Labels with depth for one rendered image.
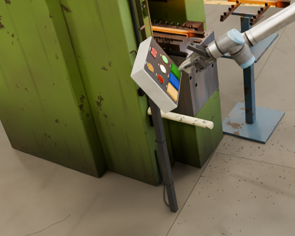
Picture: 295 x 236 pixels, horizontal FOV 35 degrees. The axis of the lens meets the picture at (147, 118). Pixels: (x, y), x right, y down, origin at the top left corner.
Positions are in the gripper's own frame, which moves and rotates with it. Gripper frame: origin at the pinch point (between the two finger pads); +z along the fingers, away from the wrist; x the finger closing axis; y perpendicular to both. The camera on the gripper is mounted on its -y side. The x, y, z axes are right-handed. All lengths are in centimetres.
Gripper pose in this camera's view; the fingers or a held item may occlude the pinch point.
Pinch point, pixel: (179, 67)
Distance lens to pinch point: 260.6
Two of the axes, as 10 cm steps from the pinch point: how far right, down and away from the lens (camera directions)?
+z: -7.7, 4.4, 4.7
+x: 1.3, -6.0, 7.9
